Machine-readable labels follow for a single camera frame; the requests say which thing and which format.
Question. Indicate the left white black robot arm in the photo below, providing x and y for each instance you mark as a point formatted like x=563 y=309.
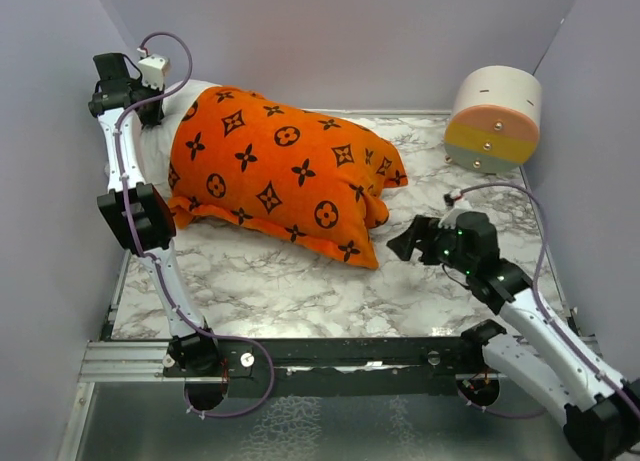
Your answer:
x=128 y=98

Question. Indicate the aluminium rail frame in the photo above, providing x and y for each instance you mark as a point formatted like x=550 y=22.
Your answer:
x=257 y=288

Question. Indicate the white cylinder with striped face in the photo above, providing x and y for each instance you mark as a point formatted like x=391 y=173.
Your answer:
x=495 y=120

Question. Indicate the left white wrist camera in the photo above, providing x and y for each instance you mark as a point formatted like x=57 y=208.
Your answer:
x=154 y=69

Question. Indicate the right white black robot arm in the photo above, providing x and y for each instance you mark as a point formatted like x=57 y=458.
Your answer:
x=594 y=404

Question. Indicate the orange patterned fleece pillowcase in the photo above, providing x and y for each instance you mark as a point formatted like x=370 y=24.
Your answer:
x=303 y=177

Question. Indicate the white pillow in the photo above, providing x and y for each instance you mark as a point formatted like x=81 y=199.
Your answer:
x=153 y=146

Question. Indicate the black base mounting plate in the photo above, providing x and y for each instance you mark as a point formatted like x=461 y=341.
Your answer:
x=334 y=367

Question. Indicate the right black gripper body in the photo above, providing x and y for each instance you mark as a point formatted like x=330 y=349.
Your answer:
x=444 y=240

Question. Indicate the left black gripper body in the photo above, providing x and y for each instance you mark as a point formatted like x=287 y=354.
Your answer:
x=150 y=112

